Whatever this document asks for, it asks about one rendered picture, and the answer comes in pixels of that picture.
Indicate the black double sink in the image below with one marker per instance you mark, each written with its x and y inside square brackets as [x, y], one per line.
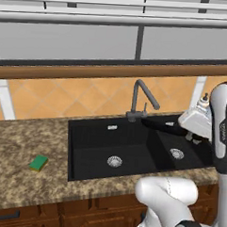
[116, 147]

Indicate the brown wooden drawer front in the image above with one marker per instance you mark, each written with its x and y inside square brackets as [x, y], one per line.
[25, 216]

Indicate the brown wooden cupboard door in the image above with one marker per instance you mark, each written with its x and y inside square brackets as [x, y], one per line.
[206, 205]
[103, 215]

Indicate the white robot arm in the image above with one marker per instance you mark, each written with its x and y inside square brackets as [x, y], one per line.
[164, 196]

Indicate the grey tap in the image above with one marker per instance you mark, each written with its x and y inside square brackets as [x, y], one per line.
[138, 101]

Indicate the brown wooden window sill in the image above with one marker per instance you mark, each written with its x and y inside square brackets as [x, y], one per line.
[89, 71]

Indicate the grey window with frame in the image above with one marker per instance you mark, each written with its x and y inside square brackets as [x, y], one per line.
[91, 38]

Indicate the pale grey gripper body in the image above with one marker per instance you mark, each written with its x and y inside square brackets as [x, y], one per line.
[196, 121]

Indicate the green and yellow sponge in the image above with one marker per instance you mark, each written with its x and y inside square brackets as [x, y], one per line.
[38, 163]

